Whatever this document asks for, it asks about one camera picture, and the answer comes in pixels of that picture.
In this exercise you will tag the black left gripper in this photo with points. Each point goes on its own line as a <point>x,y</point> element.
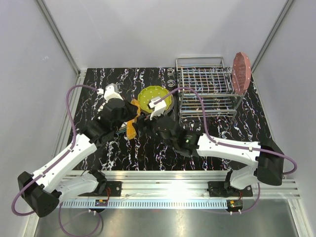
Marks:
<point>133,111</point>

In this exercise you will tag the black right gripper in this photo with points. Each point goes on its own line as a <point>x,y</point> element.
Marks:
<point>143,122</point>

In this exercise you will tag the mint green plate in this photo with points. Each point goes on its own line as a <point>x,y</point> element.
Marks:
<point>122,130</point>

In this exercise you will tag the orange dotted plate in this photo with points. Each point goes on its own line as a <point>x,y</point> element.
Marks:
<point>130,130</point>

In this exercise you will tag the pink dotted plate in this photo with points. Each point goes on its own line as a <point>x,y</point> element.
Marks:
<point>241,73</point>

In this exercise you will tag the white blue striped plate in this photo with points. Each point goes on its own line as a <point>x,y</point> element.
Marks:
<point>100,109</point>

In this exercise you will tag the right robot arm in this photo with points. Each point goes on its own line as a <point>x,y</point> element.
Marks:
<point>263,164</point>

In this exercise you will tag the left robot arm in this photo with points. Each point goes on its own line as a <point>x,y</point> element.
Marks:
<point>44,189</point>

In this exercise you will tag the metal dish rack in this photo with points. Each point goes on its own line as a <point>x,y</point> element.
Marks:
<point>206,88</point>

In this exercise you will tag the grey deer plate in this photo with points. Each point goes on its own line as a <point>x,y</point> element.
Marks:
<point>169,107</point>

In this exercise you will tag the black marble pattern mat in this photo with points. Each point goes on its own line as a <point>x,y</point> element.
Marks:
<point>148,153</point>

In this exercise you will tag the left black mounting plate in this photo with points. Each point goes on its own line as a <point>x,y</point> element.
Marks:
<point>109,188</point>

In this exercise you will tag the black mounting plate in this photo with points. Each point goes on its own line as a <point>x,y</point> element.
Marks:
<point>224,190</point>
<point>109,188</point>

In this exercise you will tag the left small circuit board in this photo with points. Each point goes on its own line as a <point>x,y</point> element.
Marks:
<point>101,202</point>

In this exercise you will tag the small circuit board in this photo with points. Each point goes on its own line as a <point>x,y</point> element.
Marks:
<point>101,202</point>
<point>235,203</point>

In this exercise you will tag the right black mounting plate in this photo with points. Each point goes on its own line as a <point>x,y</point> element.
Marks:
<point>224,190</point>

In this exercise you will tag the right small circuit board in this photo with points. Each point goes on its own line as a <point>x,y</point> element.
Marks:
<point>235,203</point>

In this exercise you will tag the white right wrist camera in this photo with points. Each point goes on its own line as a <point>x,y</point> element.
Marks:
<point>158,106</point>

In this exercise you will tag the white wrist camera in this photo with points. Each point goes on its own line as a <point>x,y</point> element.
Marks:
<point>111,92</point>
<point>158,106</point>

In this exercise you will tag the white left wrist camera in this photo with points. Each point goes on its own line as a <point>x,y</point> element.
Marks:
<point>111,92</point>

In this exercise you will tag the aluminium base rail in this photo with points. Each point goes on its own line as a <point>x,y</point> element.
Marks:
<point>176,190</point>

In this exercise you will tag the left aluminium frame post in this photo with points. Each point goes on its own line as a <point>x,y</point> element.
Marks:
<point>54,29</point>

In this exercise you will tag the aluminium frame post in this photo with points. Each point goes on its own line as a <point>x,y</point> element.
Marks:
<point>54,29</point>
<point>272,33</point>

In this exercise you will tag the right aluminium frame post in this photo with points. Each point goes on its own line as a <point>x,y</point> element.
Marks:
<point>272,33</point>

